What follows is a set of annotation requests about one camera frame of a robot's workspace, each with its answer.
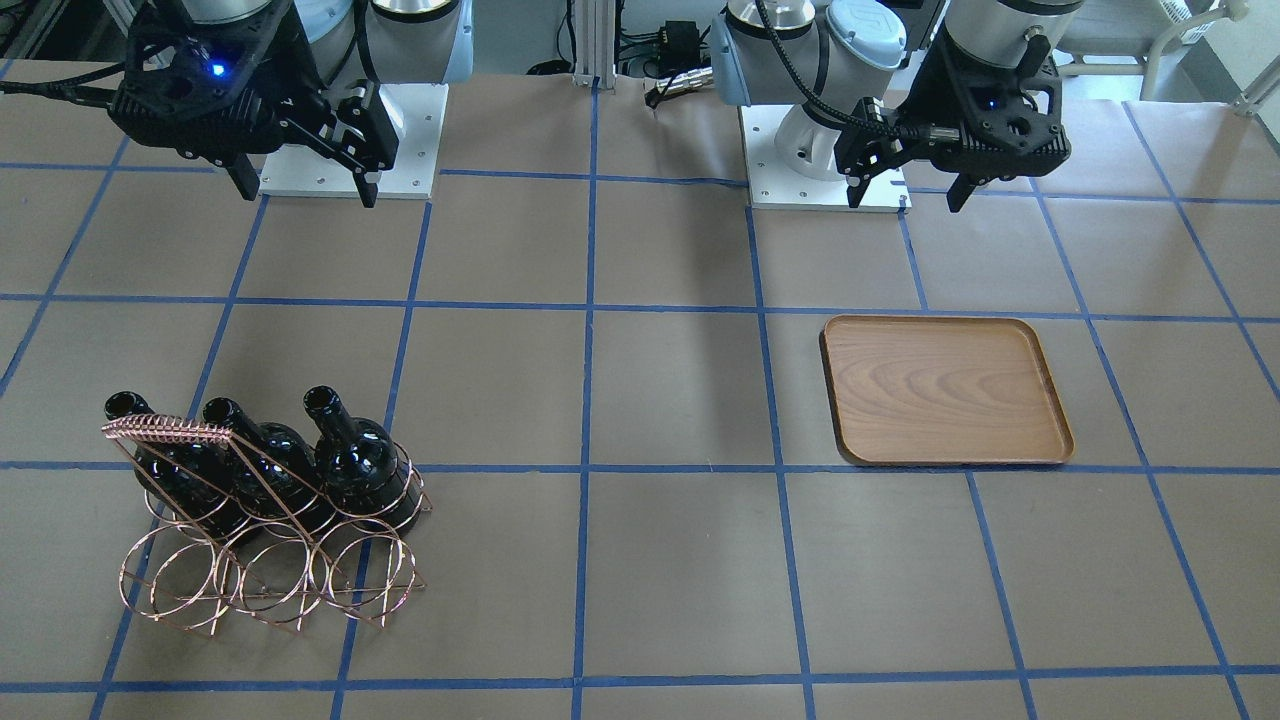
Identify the aluminium frame post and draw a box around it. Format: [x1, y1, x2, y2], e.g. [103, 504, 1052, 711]
[570, 0, 618, 92]

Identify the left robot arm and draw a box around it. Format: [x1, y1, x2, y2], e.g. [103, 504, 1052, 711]
[710, 1, 1082, 214]

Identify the black wine bottle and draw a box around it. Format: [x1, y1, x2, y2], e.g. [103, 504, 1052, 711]
[303, 386, 421, 536]
[133, 439, 250, 544]
[202, 397, 337, 537]

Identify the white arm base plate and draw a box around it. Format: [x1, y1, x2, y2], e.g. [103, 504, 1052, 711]
[739, 105, 913, 213]
[260, 85, 449, 201]

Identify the wooden tray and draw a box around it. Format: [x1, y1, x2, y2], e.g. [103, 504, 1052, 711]
[820, 314, 1075, 466]

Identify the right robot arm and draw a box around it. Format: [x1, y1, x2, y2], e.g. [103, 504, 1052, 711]
[108, 1, 474, 208]

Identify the black power adapter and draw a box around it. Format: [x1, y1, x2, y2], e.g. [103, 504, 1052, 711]
[657, 20, 701, 67]

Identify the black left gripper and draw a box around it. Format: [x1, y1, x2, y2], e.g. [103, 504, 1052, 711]
[835, 28, 1071, 213]

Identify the copper wire bottle basket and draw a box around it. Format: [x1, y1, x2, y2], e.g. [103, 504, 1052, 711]
[101, 415, 433, 633]

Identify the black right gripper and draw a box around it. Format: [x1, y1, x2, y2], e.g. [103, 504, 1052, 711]
[108, 1, 381, 209]

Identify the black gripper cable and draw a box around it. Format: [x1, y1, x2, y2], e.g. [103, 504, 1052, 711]
[753, 0, 941, 141]

